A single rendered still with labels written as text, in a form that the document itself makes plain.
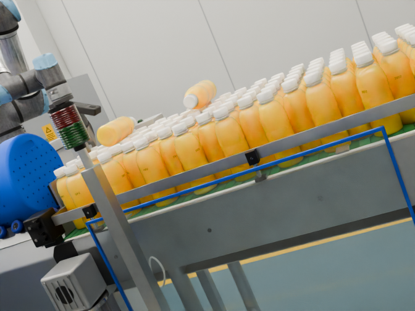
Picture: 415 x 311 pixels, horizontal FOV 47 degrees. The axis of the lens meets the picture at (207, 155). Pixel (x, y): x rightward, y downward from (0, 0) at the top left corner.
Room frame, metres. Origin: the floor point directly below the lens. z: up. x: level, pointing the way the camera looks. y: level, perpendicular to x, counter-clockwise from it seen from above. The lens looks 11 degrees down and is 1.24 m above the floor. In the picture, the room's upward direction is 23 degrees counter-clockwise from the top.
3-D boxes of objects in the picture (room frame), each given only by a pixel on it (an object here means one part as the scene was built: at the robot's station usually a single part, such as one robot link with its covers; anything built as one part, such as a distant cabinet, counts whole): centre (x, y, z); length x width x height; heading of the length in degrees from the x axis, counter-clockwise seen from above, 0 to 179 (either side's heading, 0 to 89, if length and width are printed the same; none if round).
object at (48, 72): (1.66, 0.38, 1.39); 0.09 x 0.08 x 0.11; 27
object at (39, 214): (1.40, 0.53, 0.95); 0.10 x 0.07 x 0.10; 159
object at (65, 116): (1.13, 0.27, 1.23); 0.06 x 0.06 x 0.04
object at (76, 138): (1.13, 0.27, 1.18); 0.06 x 0.06 x 0.05
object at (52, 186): (1.60, 0.50, 0.99); 0.10 x 0.02 x 0.12; 159
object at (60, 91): (1.65, 0.37, 1.31); 0.08 x 0.08 x 0.05
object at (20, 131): (2.09, 0.75, 1.22); 0.15 x 0.15 x 0.10
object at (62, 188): (1.45, 0.43, 0.99); 0.07 x 0.07 x 0.19
